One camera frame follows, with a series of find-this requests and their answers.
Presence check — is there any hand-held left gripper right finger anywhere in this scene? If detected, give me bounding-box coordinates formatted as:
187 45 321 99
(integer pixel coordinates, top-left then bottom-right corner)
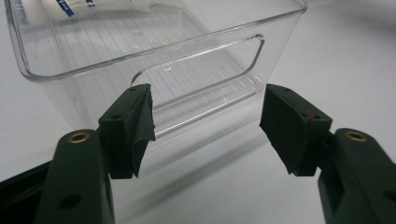
259 83 333 177

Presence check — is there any clear plastic storage bin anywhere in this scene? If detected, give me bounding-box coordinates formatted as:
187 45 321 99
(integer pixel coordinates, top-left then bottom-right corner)
4 0 308 139

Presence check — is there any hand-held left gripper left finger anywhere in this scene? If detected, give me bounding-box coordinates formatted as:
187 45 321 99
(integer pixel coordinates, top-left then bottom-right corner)
97 82 157 180

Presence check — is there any white table cover sheet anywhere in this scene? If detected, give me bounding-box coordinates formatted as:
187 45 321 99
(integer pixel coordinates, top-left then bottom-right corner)
0 0 396 224

